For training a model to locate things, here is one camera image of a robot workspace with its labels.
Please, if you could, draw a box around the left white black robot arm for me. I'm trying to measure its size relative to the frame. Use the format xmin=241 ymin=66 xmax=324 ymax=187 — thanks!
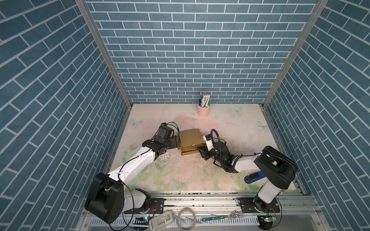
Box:
xmin=84 ymin=123 xmax=180 ymax=224

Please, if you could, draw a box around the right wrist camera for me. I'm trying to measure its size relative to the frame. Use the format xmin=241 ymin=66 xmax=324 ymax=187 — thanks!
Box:
xmin=203 ymin=134 xmax=214 ymax=145

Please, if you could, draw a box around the aluminium frame rail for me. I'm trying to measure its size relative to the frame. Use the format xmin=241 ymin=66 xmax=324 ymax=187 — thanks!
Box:
xmin=76 ymin=190 xmax=330 ymax=231

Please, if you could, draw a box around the brown cardboard paper box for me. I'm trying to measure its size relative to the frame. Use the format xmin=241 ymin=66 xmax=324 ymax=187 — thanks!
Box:
xmin=179 ymin=129 xmax=205 ymax=156

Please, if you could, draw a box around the green handled tool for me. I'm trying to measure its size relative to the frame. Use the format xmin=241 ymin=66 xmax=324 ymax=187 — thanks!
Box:
xmin=201 ymin=216 xmax=227 ymax=222

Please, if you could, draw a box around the white plastic device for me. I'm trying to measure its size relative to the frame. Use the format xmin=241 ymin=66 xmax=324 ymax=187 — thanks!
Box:
xmin=149 ymin=210 xmax=175 ymax=231

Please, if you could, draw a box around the silver fork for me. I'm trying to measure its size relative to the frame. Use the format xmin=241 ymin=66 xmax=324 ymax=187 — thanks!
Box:
xmin=211 ymin=210 xmax=245 ymax=219

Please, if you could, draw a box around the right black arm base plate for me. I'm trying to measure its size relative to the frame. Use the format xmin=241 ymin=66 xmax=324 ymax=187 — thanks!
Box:
xmin=236 ymin=196 xmax=281 ymax=213

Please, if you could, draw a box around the floral table mat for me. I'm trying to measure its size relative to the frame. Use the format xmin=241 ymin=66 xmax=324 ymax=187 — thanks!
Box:
xmin=110 ymin=104 xmax=277 ymax=192

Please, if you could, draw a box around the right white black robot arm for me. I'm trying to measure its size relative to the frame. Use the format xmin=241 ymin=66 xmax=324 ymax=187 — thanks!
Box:
xmin=197 ymin=129 xmax=298 ymax=212

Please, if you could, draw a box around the blue black stapler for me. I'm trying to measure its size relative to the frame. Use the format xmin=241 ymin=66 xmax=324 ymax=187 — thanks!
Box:
xmin=244 ymin=171 xmax=266 ymax=184

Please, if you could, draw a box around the pink pen holder cup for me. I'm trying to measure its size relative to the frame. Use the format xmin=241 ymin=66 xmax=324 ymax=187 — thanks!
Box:
xmin=197 ymin=106 xmax=210 ymax=118

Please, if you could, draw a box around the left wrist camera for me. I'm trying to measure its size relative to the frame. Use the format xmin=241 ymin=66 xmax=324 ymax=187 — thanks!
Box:
xmin=160 ymin=123 xmax=169 ymax=130

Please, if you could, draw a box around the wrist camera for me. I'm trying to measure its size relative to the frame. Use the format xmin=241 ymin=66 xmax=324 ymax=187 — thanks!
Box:
xmin=160 ymin=123 xmax=169 ymax=130
xmin=203 ymin=134 xmax=214 ymax=145

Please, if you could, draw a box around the coiled grey cable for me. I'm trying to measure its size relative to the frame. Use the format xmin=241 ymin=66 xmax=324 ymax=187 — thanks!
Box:
xmin=176 ymin=207 xmax=197 ymax=231

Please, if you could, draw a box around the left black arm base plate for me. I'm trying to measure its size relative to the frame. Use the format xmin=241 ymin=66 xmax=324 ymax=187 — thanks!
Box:
xmin=123 ymin=198 xmax=165 ymax=215

